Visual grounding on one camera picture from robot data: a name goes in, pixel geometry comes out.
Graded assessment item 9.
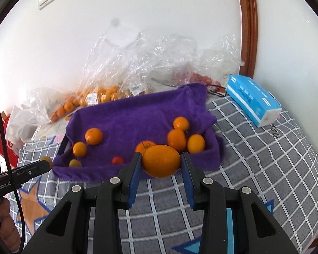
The person's left hand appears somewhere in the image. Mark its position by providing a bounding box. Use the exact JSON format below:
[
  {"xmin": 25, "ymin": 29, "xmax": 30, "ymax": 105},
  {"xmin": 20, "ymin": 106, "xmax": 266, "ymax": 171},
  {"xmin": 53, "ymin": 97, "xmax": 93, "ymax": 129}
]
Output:
[{"xmin": 0, "ymin": 197, "xmax": 22, "ymax": 252}]

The pile of small tangerines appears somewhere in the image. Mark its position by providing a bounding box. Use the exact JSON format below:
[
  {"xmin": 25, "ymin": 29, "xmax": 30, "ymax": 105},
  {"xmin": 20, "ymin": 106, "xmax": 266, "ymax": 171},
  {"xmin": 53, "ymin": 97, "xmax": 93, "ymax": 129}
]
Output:
[{"xmin": 51, "ymin": 97, "xmax": 81, "ymax": 121}]

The clear bag of oranges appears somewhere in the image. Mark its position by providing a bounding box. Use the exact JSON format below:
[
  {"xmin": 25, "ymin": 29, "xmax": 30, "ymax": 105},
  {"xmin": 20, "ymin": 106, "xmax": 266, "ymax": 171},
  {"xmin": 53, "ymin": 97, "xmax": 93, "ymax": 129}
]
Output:
[{"xmin": 79, "ymin": 85, "xmax": 128, "ymax": 108}]

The white plastic bag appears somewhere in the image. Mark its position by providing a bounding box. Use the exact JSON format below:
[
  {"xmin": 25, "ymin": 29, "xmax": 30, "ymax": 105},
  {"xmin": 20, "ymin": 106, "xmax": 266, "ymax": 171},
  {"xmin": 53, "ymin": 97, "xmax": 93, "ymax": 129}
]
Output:
[{"xmin": 5, "ymin": 87, "xmax": 64, "ymax": 149}]

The blue tissue pack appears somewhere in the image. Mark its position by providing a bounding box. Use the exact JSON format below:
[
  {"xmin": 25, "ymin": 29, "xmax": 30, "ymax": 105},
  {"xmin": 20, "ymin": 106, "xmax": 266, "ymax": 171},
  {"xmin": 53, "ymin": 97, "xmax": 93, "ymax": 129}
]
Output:
[{"xmin": 225, "ymin": 75, "xmax": 282, "ymax": 127}]

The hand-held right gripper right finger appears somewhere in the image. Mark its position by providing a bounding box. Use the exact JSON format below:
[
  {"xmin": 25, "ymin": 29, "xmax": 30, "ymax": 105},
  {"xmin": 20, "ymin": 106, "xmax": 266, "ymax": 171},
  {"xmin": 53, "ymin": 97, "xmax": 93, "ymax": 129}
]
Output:
[{"xmin": 181, "ymin": 152, "xmax": 298, "ymax": 254}]

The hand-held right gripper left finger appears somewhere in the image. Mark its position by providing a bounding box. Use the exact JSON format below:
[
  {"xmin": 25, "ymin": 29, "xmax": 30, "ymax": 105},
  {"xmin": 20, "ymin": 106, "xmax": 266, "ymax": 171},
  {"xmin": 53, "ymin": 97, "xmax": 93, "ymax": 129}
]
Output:
[{"xmin": 22, "ymin": 152, "xmax": 143, "ymax": 254}]

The brown wooden door frame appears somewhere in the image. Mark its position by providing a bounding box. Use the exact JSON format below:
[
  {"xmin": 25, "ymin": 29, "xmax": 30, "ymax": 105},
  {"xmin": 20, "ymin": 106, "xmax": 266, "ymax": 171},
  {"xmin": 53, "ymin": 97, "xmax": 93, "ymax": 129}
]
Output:
[{"xmin": 236, "ymin": 0, "xmax": 258, "ymax": 78}]

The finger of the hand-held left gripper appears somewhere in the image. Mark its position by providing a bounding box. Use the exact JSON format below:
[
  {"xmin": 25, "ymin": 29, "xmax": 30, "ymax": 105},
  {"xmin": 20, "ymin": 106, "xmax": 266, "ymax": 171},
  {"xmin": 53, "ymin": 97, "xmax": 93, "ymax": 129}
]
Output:
[{"xmin": 12, "ymin": 160, "xmax": 52, "ymax": 184}]

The large orange with stem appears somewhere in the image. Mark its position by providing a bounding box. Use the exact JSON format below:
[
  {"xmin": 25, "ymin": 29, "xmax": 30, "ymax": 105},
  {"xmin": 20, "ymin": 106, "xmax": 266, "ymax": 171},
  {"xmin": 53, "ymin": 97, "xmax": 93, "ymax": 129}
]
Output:
[{"xmin": 135, "ymin": 140, "xmax": 157, "ymax": 155}]

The purple towel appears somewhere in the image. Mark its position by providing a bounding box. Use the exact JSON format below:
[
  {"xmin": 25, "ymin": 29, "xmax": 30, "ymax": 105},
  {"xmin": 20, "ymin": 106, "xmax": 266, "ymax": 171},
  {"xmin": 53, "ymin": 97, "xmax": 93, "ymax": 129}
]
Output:
[{"xmin": 52, "ymin": 83, "xmax": 224, "ymax": 183}]

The black cable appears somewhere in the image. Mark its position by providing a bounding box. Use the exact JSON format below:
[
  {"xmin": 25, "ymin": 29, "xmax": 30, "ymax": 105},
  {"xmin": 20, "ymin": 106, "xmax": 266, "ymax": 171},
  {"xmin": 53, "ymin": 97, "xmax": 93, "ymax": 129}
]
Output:
[{"xmin": 0, "ymin": 97, "xmax": 25, "ymax": 254}]

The red paper bag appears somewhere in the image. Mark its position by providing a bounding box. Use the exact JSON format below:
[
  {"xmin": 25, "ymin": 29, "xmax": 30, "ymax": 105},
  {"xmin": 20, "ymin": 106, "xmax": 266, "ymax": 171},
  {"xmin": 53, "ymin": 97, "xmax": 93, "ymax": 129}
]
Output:
[{"xmin": 0, "ymin": 119, "xmax": 20, "ymax": 164}]

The grey checked star bed sheet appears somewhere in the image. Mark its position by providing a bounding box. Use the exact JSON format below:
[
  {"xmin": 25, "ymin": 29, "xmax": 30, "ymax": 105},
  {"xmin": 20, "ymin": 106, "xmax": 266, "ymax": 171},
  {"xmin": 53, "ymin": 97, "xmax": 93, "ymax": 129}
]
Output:
[{"xmin": 9, "ymin": 92, "xmax": 318, "ymax": 254}]

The pile of red cherry tomatoes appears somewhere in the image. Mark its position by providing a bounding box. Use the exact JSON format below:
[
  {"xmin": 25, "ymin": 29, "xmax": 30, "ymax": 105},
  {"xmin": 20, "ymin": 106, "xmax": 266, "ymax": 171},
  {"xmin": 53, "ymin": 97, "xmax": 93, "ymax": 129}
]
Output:
[{"xmin": 172, "ymin": 71, "xmax": 212, "ymax": 86}]

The crumpled clear plastic bag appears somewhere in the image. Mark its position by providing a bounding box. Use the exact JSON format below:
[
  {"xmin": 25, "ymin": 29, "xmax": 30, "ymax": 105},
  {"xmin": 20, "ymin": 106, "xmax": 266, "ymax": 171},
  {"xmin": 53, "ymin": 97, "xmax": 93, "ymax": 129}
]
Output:
[
  {"xmin": 79, "ymin": 30, "xmax": 198, "ymax": 104},
  {"xmin": 172, "ymin": 33, "xmax": 244, "ymax": 90}
]

